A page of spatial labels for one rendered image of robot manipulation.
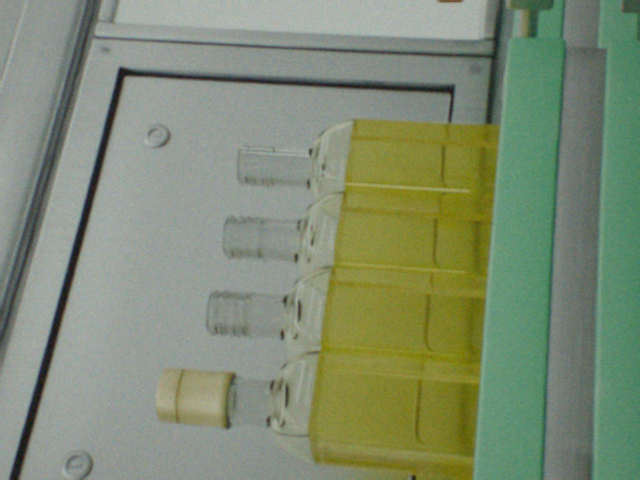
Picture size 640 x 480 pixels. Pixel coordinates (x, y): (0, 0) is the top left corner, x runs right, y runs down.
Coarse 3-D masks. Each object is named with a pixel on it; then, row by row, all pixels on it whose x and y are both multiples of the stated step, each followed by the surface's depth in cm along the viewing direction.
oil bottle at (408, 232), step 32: (352, 192) 87; (320, 224) 86; (352, 224) 86; (384, 224) 86; (416, 224) 86; (448, 224) 85; (480, 224) 85; (320, 256) 86; (352, 256) 85; (384, 256) 85; (416, 256) 84; (448, 256) 84; (480, 256) 84
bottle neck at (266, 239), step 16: (224, 224) 89; (240, 224) 89; (256, 224) 88; (272, 224) 88; (288, 224) 88; (224, 240) 88; (240, 240) 88; (256, 240) 88; (272, 240) 88; (288, 240) 88; (224, 256) 89; (240, 256) 89; (256, 256) 89; (272, 256) 88; (288, 256) 88
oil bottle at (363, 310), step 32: (320, 288) 84; (352, 288) 83; (384, 288) 83; (416, 288) 83; (448, 288) 83; (480, 288) 82; (288, 320) 83; (320, 320) 82; (352, 320) 82; (384, 320) 82; (416, 320) 82; (448, 320) 82; (480, 320) 81; (288, 352) 85; (352, 352) 82; (384, 352) 82; (416, 352) 81; (448, 352) 81; (480, 352) 80
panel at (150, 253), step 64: (128, 64) 113; (192, 64) 113; (256, 64) 112; (320, 64) 111; (384, 64) 111; (448, 64) 110; (128, 128) 111; (192, 128) 110; (256, 128) 110; (320, 128) 109; (64, 192) 107; (128, 192) 107; (192, 192) 107; (256, 192) 106; (64, 256) 104; (128, 256) 104; (192, 256) 104; (64, 320) 102; (128, 320) 101; (192, 320) 101; (0, 384) 99; (64, 384) 99; (128, 384) 99; (0, 448) 96; (64, 448) 97; (128, 448) 96; (192, 448) 96; (256, 448) 95
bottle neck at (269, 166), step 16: (256, 144) 92; (240, 160) 91; (256, 160) 91; (272, 160) 91; (288, 160) 91; (304, 160) 91; (240, 176) 91; (256, 176) 91; (272, 176) 91; (288, 176) 91; (304, 176) 91
